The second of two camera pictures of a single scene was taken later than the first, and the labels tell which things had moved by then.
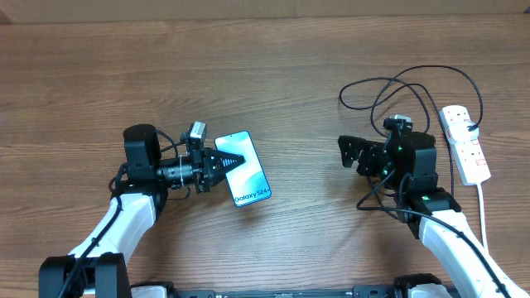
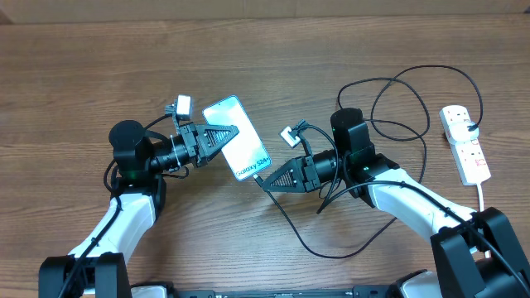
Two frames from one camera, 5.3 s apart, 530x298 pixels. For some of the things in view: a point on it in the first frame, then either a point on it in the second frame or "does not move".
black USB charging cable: [373, 104] -> [421, 136]
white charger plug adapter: [460, 132] does not move
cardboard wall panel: [54, 12] does not move
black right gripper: [369, 151] -> [300, 167]
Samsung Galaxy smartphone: [248, 182] -> [245, 151]
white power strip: [469, 158] does not move
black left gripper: [211, 175] -> [190, 132]
